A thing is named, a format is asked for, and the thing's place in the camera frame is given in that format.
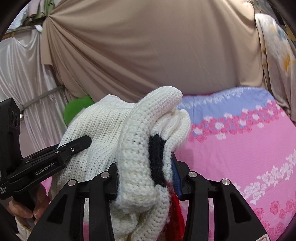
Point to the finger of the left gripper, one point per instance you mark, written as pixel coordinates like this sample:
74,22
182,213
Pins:
72,147

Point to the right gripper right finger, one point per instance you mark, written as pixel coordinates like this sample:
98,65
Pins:
234,219

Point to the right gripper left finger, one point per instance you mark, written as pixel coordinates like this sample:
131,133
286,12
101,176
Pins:
63,218

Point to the white red knitted sweater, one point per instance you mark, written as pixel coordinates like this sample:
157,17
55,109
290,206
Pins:
140,139

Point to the person's left hand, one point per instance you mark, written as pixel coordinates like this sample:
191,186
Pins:
23,214

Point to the green cushion white stripe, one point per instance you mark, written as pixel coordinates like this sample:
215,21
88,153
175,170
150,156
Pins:
76,106

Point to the grey curtain tie band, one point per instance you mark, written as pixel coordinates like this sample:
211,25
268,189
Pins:
38,98

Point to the pink floral bed sheet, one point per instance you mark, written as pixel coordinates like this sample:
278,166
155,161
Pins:
242,134

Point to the white satin curtain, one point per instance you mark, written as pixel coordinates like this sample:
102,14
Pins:
24,77

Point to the beige draped curtain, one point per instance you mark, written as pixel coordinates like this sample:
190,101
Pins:
129,48

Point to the floral patterned curtain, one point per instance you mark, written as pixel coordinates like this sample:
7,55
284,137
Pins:
278,59

